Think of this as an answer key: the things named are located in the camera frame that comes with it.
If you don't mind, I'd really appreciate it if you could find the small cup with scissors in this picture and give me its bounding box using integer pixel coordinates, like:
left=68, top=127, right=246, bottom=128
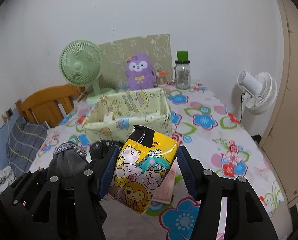
left=155, top=70, right=170, bottom=87

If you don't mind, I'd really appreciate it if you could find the beige door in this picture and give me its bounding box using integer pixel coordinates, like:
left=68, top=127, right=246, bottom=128
left=260, top=0, right=298, bottom=207

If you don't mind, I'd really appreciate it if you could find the grey plaid pillow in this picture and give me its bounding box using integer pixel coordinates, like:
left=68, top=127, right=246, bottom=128
left=6, top=116, right=48, bottom=177

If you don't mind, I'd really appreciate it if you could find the black plastic bag bundle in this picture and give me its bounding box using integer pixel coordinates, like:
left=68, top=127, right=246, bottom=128
left=89, top=140, right=124, bottom=160

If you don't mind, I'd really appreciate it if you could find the pink cloth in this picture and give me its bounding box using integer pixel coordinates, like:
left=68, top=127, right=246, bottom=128
left=153, top=162, right=178, bottom=204

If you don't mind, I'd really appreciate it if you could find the purple plush toy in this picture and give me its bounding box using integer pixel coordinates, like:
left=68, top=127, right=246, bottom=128
left=125, top=53, right=155, bottom=90

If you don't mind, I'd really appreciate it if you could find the green desk fan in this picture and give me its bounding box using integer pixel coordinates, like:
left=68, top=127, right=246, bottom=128
left=59, top=40, right=115, bottom=105

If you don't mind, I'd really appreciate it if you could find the grey sock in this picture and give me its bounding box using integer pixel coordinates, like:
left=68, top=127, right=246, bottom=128
left=47, top=141, right=88, bottom=179

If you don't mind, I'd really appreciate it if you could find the floral tablecloth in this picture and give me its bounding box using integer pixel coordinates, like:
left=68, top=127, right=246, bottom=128
left=30, top=83, right=284, bottom=239

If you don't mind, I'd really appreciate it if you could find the wall power outlet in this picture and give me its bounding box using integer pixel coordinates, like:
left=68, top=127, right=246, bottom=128
left=6, top=108, right=13, bottom=118

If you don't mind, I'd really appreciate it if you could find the white standing fan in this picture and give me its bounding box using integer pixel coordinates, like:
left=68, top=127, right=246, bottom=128
left=237, top=70, right=278, bottom=121

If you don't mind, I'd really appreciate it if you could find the cartoon paper storage box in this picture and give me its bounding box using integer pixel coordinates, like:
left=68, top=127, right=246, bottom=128
left=82, top=88, right=172, bottom=144

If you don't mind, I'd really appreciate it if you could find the crumpled white cloth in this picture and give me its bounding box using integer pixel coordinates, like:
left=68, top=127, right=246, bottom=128
left=0, top=166, right=16, bottom=187

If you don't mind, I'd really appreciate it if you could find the yellow cartoon tissue pack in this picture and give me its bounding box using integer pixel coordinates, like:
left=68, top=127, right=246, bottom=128
left=108, top=125, right=179, bottom=214

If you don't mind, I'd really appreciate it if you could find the glass jar green lid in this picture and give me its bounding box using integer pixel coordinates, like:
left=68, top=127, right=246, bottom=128
left=174, top=50, right=191, bottom=89

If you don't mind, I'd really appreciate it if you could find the green patterned cardboard sheet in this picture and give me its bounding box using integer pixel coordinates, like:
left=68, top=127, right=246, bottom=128
left=97, top=33, right=171, bottom=91

